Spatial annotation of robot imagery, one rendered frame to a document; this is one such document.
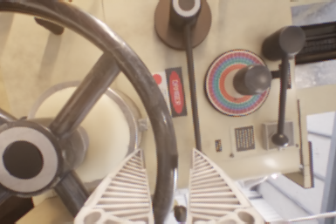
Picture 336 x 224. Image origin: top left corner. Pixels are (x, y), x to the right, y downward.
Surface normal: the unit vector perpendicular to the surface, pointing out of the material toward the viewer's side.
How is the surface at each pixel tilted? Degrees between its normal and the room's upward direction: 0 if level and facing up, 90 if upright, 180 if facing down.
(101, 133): 83
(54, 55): 90
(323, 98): 90
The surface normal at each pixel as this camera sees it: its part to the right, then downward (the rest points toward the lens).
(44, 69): 0.02, 0.08
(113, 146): 0.49, 0.21
